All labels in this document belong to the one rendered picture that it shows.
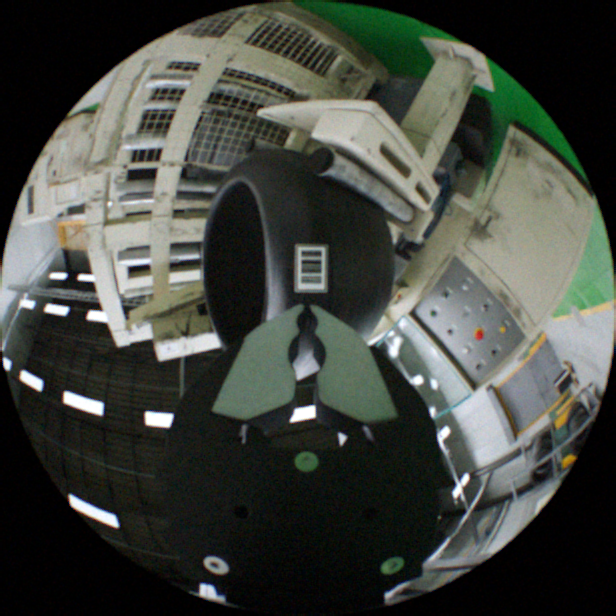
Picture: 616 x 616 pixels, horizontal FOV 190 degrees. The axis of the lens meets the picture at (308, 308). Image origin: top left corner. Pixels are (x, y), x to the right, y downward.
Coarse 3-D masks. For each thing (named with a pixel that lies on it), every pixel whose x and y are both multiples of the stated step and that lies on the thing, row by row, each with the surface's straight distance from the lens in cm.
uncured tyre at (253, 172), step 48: (240, 192) 67; (288, 192) 29; (336, 192) 31; (240, 240) 77; (288, 240) 26; (336, 240) 27; (384, 240) 39; (240, 288) 78; (288, 288) 26; (336, 288) 27; (384, 288) 39; (240, 336) 68
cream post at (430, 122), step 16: (448, 64) 101; (464, 64) 103; (432, 80) 91; (448, 80) 90; (464, 80) 96; (432, 96) 83; (448, 96) 82; (464, 96) 95; (416, 112) 78; (432, 112) 76; (448, 112) 79; (400, 128) 75; (416, 128) 73; (432, 128) 71; (448, 128) 80; (416, 144) 69; (432, 144) 70; (432, 160) 73
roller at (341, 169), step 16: (320, 160) 29; (336, 160) 29; (320, 176) 30; (336, 176) 30; (352, 176) 32; (368, 176) 35; (368, 192) 36; (384, 192) 40; (384, 208) 45; (400, 208) 48
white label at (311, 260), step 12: (300, 252) 25; (312, 252) 25; (324, 252) 25; (300, 264) 25; (312, 264) 25; (324, 264) 25; (300, 276) 25; (312, 276) 25; (324, 276) 25; (300, 288) 26; (312, 288) 26; (324, 288) 26
